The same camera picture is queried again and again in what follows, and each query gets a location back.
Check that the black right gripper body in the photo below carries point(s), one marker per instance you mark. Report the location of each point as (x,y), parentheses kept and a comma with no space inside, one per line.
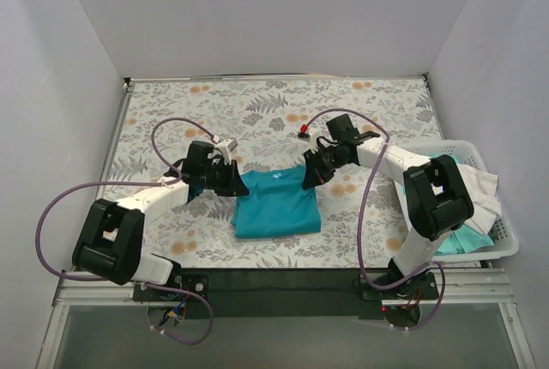
(316,165)

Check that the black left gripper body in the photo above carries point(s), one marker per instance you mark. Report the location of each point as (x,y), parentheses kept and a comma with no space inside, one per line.
(229,178)

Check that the teal t-shirt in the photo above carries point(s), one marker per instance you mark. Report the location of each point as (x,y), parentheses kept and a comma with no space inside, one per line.
(276,206)

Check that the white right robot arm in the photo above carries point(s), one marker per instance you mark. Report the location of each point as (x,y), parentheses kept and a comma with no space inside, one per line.
(437,199)

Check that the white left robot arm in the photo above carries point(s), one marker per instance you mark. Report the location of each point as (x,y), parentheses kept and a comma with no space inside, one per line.
(110,243)

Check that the floral patterned table mat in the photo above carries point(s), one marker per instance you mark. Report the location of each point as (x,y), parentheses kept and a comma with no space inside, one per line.
(359,218)

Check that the mint green shirt in basket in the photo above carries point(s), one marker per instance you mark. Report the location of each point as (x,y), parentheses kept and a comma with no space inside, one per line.
(465,239)

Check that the white t-shirt in basket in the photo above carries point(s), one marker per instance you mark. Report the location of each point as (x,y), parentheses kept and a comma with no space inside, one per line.
(481,187)

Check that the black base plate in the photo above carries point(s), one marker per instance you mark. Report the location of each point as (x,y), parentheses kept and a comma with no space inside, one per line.
(284,293)

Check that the aluminium frame rail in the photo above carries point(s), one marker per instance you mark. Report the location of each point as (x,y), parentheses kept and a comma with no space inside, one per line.
(454,285)

